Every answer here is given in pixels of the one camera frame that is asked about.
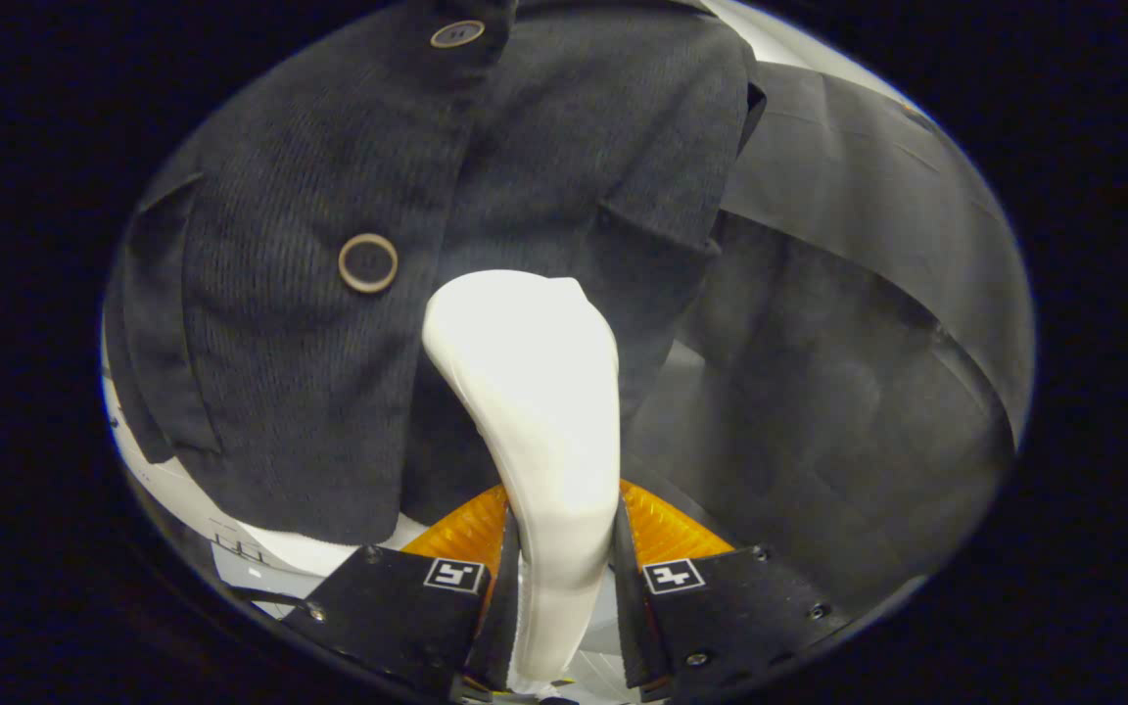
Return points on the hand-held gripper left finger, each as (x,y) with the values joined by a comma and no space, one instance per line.
(503,627)

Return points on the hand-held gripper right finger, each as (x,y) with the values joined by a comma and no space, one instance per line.
(634,627)

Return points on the white garment steamer head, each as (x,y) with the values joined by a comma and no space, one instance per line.
(535,392)

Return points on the black backdrop cloth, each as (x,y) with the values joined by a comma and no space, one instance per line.
(868,392)

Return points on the grey and white cabinet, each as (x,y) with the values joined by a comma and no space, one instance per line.
(172,490)

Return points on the white mannequin torso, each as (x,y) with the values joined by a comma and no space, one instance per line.
(329,553)

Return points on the black buttoned jacket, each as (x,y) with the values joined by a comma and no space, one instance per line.
(280,392)

